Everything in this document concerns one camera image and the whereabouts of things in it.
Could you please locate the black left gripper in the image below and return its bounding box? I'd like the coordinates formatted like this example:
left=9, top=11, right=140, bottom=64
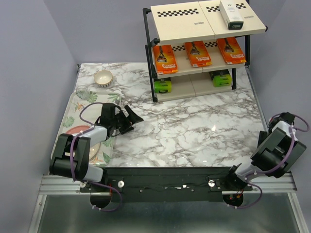
left=111, top=105, right=143, bottom=134

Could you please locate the black green razor box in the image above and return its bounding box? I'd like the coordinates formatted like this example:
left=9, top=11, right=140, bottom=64
left=209, top=69, right=232, bottom=87
left=154, top=78, right=172, bottom=94

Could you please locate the orange Gillette Fusion5 box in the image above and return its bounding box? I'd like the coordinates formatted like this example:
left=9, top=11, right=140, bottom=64
left=216, top=37, right=246, bottom=65

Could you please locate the beige black three-tier shelf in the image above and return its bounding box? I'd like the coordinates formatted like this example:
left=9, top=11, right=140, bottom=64
left=143, top=0, right=268, bottom=102

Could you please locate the white black small box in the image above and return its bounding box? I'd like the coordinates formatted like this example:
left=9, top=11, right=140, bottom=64
left=219, top=0, right=244, bottom=30

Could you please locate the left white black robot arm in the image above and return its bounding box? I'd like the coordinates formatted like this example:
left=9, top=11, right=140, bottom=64
left=49, top=102, right=143, bottom=192

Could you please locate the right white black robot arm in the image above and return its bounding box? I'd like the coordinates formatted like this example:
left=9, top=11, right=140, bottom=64
left=223, top=112, right=310, bottom=190

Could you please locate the pink white plate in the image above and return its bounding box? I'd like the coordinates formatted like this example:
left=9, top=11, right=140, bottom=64
left=66, top=125, right=100, bottom=160

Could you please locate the white leaf-print tray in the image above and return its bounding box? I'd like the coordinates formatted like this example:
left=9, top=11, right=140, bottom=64
left=58, top=91, right=121, bottom=167

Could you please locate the white bowl orange rim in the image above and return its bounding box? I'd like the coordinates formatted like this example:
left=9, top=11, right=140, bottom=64
left=94, top=70, right=113, bottom=87

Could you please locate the clear drinking glass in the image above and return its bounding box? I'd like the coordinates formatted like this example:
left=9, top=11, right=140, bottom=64
left=76, top=85, right=89, bottom=100

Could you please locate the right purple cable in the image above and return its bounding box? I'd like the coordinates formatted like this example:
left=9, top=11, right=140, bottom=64
left=227, top=113, right=309, bottom=209

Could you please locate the purple cable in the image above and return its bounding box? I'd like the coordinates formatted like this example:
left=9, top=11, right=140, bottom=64
left=227, top=113, right=309, bottom=209
left=69, top=101, right=123, bottom=213

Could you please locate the aluminium black mounting rail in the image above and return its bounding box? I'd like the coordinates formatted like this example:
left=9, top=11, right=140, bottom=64
left=39, top=173, right=297, bottom=195

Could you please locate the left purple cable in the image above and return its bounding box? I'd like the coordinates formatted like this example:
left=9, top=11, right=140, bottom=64
left=69, top=101, right=123, bottom=213

